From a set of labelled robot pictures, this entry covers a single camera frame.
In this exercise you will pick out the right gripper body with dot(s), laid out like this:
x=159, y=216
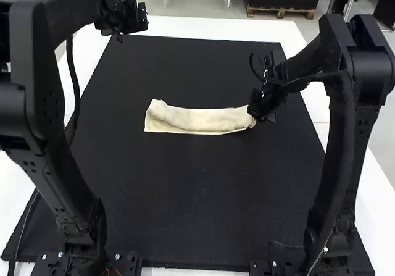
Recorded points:
x=260, y=106

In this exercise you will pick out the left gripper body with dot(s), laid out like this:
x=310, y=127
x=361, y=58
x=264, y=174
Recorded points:
x=134, y=15

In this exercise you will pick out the pale towel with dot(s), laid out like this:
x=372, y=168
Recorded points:
x=200, y=121

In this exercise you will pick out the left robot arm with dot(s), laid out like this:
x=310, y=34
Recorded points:
x=31, y=41

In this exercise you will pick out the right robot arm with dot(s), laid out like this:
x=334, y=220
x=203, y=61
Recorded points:
x=367, y=60

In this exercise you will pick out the wooden pallet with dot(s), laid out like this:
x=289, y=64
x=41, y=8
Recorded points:
x=281, y=11

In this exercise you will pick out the black mat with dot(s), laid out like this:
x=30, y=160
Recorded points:
x=185, y=180

